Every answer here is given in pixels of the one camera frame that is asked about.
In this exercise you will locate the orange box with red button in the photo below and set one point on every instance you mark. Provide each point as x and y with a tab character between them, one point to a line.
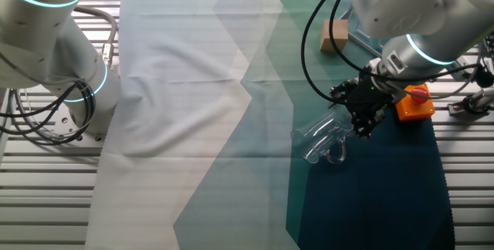
415	105

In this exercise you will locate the blue green white tablecloth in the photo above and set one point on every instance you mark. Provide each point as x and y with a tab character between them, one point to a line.
193	126

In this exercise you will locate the silver depth camera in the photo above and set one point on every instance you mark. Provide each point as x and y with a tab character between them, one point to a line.
491	65

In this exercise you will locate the metal base plate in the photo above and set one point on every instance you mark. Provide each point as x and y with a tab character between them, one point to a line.
63	120

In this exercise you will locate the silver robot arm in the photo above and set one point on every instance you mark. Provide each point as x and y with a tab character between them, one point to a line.
405	11

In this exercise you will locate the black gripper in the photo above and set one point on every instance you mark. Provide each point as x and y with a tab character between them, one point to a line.
366	95

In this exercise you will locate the small wooden block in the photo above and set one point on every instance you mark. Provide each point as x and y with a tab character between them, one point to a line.
333	34

